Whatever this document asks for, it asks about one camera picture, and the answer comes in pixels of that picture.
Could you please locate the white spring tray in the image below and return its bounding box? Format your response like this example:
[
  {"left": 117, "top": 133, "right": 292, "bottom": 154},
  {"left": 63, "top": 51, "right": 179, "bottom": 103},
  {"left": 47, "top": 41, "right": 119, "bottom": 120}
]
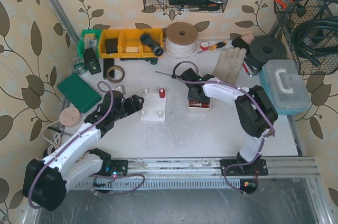
[{"left": 187, "top": 97, "right": 211, "bottom": 114}]

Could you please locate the white peg base plate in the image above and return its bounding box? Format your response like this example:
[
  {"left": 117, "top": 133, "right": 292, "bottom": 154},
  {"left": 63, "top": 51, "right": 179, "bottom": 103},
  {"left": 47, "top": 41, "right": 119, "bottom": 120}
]
[{"left": 140, "top": 88, "right": 166, "bottom": 122}]

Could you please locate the large red spring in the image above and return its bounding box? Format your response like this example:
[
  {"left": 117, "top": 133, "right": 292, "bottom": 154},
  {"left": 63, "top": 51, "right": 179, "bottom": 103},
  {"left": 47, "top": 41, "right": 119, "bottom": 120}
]
[{"left": 159, "top": 88, "right": 166, "bottom": 99}]

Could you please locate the beige work glove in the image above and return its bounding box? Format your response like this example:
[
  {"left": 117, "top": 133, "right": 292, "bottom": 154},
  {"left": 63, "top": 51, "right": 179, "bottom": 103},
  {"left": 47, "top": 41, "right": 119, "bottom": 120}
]
[{"left": 213, "top": 48, "right": 247, "bottom": 84}]

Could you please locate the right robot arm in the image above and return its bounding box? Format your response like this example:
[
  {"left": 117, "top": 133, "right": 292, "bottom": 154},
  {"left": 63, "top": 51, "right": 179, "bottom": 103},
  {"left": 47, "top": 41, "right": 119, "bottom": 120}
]
[{"left": 171, "top": 62, "right": 278, "bottom": 176}]

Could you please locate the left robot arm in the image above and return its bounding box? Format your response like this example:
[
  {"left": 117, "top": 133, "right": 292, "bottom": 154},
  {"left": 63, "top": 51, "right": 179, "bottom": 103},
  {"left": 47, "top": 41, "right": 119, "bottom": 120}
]
[{"left": 22, "top": 88, "right": 144, "bottom": 211}]

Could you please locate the brown tape roll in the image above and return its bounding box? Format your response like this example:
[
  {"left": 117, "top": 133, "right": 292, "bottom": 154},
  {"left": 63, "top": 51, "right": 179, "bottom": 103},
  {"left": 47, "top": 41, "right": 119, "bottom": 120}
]
[{"left": 106, "top": 66, "right": 125, "bottom": 83}]

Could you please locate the black orange screwdriver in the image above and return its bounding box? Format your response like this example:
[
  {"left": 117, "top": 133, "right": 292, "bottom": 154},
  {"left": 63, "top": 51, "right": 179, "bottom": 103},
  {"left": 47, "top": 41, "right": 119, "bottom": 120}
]
[{"left": 155, "top": 71, "right": 173, "bottom": 78}]

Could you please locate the round beige power socket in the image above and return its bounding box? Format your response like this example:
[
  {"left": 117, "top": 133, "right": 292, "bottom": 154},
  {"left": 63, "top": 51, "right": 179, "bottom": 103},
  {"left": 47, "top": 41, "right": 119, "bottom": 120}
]
[{"left": 59, "top": 106, "right": 82, "bottom": 128}]

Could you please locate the red white tape roll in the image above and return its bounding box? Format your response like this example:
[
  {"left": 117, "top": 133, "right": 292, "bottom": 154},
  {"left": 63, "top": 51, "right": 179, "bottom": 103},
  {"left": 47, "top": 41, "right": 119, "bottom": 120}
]
[{"left": 200, "top": 41, "right": 209, "bottom": 51}]

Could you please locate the yellow triple bin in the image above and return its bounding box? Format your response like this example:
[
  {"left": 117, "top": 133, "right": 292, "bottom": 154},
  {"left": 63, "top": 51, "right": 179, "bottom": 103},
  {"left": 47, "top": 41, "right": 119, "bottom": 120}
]
[{"left": 98, "top": 28, "right": 163, "bottom": 59}]

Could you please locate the black pipe fitting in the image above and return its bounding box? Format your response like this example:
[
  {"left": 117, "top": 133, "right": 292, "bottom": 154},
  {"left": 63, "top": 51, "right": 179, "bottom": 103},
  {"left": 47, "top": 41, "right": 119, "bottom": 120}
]
[{"left": 140, "top": 33, "right": 164, "bottom": 57}]

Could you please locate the black battery charger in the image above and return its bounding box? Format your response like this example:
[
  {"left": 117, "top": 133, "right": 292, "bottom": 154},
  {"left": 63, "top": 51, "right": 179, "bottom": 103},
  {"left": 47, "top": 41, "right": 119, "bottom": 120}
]
[{"left": 83, "top": 48, "right": 101, "bottom": 75}]

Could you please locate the yellow black screwdriver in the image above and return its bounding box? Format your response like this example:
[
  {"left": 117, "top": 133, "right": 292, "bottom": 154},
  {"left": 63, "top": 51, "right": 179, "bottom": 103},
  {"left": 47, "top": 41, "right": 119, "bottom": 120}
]
[{"left": 198, "top": 41, "right": 227, "bottom": 54}]

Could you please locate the black box in bin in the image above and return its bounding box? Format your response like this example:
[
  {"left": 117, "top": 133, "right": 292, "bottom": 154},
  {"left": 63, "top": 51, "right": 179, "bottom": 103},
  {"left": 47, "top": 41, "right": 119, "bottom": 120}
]
[{"left": 105, "top": 38, "right": 118, "bottom": 54}]

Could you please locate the black sanding block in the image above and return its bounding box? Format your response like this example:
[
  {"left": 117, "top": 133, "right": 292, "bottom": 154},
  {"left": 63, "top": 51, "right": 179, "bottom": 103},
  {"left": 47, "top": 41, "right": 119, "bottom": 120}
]
[{"left": 231, "top": 37, "right": 250, "bottom": 54}]

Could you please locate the green small bin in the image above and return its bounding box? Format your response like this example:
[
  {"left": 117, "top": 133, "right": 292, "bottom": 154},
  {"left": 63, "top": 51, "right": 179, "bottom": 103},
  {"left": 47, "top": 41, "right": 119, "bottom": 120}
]
[{"left": 78, "top": 30, "right": 102, "bottom": 58}]

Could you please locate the clear teal storage box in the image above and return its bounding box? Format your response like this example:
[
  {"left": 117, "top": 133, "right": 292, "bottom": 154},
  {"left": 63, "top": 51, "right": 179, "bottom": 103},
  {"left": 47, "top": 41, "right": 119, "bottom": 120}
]
[{"left": 259, "top": 59, "right": 311, "bottom": 115}]

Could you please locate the white cable spool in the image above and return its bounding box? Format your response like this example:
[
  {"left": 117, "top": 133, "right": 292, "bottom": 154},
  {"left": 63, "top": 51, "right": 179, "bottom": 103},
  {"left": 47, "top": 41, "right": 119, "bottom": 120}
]
[{"left": 165, "top": 22, "right": 198, "bottom": 59}]

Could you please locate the red handled hex key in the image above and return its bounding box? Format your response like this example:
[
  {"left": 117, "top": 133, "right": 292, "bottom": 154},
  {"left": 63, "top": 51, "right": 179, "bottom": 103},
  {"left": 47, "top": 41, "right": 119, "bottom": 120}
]
[{"left": 242, "top": 60, "right": 260, "bottom": 77}]

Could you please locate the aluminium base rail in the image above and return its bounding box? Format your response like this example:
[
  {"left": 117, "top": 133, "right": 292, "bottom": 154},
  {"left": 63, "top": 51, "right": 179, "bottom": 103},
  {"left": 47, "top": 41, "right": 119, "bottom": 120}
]
[{"left": 74, "top": 157, "right": 320, "bottom": 191}]

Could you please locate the black cable spool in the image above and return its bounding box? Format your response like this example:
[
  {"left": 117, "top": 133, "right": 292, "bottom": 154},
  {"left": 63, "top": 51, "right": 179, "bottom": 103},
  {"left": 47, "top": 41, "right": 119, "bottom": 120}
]
[{"left": 246, "top": 35, "right": 287, "bottom": 69}]

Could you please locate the black coiled hose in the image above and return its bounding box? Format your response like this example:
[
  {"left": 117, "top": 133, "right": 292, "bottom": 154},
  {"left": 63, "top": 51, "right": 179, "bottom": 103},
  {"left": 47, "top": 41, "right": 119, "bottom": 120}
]
[{"left": 292, "top": 16, "right": 338, "bottom": 61}]

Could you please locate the right wire basket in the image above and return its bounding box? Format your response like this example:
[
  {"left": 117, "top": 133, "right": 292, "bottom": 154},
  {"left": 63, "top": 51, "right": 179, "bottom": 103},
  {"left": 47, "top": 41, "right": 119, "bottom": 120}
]
[{"left": 274, "top": 0, "right": 337, "bottom": 75}]

